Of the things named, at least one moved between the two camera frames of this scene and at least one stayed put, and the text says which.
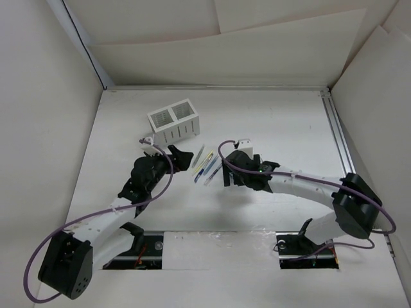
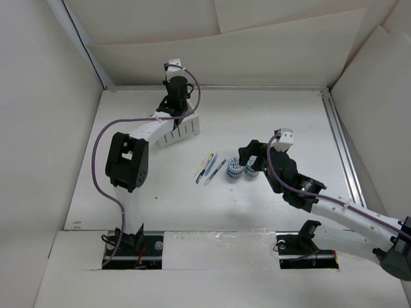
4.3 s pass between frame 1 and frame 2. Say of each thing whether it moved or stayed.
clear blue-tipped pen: stayed
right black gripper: moved
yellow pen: stayed
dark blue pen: stayed
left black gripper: moved
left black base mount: stayed
